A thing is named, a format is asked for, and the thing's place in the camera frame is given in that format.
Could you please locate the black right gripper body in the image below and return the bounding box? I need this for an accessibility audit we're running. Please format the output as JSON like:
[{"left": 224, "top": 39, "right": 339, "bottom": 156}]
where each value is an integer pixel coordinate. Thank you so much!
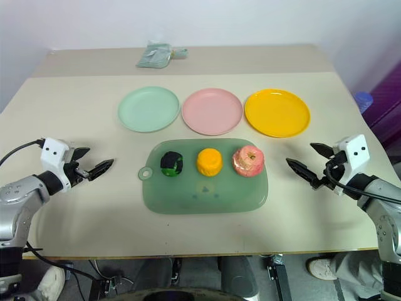
[{"left": 314, "top": 156, "right": 346, "bottom": 192}]

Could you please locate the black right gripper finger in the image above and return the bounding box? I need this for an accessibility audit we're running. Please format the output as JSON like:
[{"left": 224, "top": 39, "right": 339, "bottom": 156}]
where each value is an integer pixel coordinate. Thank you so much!
[
  {"left": 310, "top": 142, "right": 335, "bottom": 161},
  {"left": 285, "top": 157, "right": 323, "bottom": 191}
]

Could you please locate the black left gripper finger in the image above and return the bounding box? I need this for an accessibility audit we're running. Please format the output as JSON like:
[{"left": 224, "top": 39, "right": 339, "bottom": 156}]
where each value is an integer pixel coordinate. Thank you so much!
[
  {"left": 70, "top": 147, "right": 91, "bottom": 163},
  {"left": 87, "top": 158, "right": 115, "bottom": 182}
]

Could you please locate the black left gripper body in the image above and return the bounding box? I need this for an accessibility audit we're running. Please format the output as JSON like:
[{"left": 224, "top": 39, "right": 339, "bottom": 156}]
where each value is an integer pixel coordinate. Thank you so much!
[{"left": 63, "top": 159, "right": 91, "bottom": 189}]

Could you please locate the yellow plate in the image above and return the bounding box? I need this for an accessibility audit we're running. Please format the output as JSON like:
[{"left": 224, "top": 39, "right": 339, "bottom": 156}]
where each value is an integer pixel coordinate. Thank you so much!
[{"left": 244, "top": 88, "right": 311, "bottom": 139}]

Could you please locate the black and green toy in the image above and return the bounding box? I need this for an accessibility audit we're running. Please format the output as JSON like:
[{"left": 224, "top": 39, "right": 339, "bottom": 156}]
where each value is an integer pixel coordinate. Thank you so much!
[{"left": 160, "top": 150, "right": 184, "bottom": 178}]

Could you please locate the mint green plate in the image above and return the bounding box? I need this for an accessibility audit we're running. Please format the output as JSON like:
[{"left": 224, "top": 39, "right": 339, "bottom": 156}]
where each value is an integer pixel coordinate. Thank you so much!
[{"left": 117, "top": 86, "right": 180, "bottom": 134}]

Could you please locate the orange toy fruit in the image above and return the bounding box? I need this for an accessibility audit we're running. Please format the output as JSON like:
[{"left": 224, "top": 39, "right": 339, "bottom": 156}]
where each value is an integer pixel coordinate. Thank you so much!
[{"left": 195, "top": 147, "right": 223, "bottom": 177}]

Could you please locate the pink plate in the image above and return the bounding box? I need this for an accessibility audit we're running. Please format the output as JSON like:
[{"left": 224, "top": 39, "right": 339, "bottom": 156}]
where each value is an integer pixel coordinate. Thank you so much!
[{"left": 181, "top": 88, "right": 244, "bottom": 136}]

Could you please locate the red toy apple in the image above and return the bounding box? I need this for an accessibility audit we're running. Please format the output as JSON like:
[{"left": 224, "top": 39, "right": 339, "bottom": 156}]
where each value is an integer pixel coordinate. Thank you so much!
[{"left": 231, "top": 144, "right": 265, "bottom": 177}]

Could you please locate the blue bottle cap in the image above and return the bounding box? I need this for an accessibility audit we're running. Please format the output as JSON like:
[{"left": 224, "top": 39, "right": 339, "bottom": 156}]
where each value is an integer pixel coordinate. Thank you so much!
[{"left": 354, "top": 91, "right": 375, "bottom": 114}]

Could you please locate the purple shiny panel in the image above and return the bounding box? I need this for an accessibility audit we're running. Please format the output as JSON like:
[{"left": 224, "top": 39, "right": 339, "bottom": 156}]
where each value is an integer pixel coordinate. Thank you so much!
[{"left": 361, "top": 66, "right": 401, "bottom": 149}]

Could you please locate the white shoe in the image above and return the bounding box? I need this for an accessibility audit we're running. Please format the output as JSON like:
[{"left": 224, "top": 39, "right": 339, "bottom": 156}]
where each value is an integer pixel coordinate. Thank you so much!
[
  {"left": 39, "top": 265, "right": 66, "bottom": 301},
  {"left": 306, "top": 256, "right": 338, "bottom": 281}
]

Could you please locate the translucent green cutting board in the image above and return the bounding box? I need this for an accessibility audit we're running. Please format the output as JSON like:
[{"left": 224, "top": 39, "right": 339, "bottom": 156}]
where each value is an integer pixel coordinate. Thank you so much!
[{"left": 138, "top": 138, "right": 270, "bottom": 214}]

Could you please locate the grey trouser leg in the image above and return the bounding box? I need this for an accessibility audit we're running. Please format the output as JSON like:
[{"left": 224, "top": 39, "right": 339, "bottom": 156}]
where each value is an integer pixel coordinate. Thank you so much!
[{"left": 330, "top": 250, "right": 383, "bottom": 301}]

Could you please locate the black metal table leg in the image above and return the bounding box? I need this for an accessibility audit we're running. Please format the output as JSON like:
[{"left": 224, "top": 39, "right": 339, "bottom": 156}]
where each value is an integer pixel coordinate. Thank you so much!
[{"left": 267, "top": 254, "right": 294, "bottom": 301}]

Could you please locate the dark trouser leg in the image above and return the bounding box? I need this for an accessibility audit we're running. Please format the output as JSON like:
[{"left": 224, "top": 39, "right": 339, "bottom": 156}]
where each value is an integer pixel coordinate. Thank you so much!
[{"left": 217, "top": 255, "right": 261, "bottom": 301}]

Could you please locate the small green plastic bag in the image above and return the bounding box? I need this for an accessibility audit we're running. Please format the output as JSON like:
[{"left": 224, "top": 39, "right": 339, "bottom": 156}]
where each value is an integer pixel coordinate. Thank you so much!
[{"left": 170, "top": 46, "right": 189, "bottom": 60}]

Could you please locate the dark rounded shape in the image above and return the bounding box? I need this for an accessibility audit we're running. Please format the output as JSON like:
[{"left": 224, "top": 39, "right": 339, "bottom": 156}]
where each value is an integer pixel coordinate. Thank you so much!
[{"left": 115, "top": 287, "right": 227, "bottom": 301}]

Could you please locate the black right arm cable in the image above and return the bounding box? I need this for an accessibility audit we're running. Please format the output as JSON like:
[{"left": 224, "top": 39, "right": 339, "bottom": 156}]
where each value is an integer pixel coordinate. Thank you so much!
[{"left": 323, "top": 159, "right": 401, "bottom": 202}]

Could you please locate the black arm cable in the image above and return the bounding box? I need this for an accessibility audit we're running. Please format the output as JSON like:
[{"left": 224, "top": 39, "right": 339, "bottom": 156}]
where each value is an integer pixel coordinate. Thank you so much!
[
  {"left": 323, "top": 159, "right": 401, "bottom": 202},
  {"left": 0, "top": 139, "right": 44, "bottom": 166}
]

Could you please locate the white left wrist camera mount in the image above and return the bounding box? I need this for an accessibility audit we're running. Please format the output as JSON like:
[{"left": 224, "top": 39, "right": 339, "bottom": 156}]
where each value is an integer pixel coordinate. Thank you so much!
[{"left": 40, "top": 137, "right": 73, "bottom": 193}]

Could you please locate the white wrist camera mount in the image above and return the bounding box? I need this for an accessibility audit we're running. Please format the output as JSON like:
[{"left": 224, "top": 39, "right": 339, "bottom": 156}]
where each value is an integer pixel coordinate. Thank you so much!
[
  {"left": 332, "top": 134, "right": 372, "bottom": 197},
  {"left": 40, "top": 137, "right": 73, "bottom": 193}
]

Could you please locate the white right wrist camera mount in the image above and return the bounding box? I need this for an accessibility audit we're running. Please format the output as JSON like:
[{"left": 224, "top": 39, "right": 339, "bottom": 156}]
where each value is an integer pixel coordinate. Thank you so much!
[{"left": 332, "top": 134, "right": 372, "bottom": 197}]

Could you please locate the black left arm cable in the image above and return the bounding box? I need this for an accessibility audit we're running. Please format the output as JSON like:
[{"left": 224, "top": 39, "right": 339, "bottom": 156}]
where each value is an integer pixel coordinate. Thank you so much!
[{"left": 0, "top": 139, "right": 44, "bottom": 166}]

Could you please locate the black floor cable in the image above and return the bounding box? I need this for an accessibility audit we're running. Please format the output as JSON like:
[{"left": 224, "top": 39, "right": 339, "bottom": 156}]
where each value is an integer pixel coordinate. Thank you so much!
[{"left": 24, "top": 240, "right": 109, "bottom": 301}]

